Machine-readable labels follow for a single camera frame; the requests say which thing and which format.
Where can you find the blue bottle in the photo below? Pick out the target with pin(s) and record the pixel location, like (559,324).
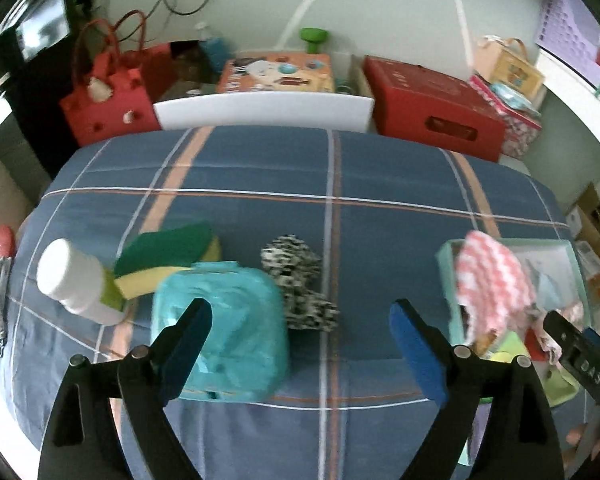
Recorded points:
(212,45)

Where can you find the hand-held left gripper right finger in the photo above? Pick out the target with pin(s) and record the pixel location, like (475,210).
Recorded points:
(420,355)

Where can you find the blue plaid tablecloth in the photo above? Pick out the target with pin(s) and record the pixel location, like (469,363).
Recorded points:
(380,220)

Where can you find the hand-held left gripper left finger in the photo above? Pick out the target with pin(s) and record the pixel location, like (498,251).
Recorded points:
(180,355)

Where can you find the orange toy box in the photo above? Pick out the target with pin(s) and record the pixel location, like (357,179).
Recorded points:
(277,72)

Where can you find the white pill bottle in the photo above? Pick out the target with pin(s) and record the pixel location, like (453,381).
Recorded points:
(75,280)

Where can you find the teal box tray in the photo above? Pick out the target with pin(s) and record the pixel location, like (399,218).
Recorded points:
(447,270)

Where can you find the beige carry case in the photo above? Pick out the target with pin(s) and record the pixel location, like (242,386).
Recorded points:
(515,67)

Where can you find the blue face mask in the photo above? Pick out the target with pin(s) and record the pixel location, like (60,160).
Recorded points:
(545,280)

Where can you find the purple wall calendar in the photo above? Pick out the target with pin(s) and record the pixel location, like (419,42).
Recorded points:
(575,25)

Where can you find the light green cloth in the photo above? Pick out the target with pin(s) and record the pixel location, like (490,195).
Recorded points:
(557,385)

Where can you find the white chair back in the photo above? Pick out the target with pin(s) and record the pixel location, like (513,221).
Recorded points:
(265,112)

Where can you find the light blue wipes pack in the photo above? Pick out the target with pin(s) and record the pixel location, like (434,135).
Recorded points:
(512,95)

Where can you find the red cardboard box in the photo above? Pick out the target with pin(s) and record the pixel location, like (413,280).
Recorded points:
(430,105)

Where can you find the black appliance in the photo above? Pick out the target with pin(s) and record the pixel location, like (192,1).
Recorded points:
(35,30)

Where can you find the pink white crochet cloth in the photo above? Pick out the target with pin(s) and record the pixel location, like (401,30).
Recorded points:
(490,290)

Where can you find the leopard print scrunchie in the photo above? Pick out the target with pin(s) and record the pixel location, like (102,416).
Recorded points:
(297,280)

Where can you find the red stool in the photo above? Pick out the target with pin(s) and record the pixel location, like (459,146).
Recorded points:
(2,240)

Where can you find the yellow green sponge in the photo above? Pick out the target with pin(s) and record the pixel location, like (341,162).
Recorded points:
(170,255)

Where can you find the pink floral scrunchie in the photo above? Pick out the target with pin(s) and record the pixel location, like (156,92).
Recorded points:
(570,315)

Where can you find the red patterned box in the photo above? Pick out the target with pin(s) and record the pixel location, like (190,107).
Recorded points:
(517,127)

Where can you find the black cabinet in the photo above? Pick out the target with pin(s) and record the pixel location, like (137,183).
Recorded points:
(15,130)

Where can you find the red felt bag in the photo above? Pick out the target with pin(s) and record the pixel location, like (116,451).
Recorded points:
(110,105)

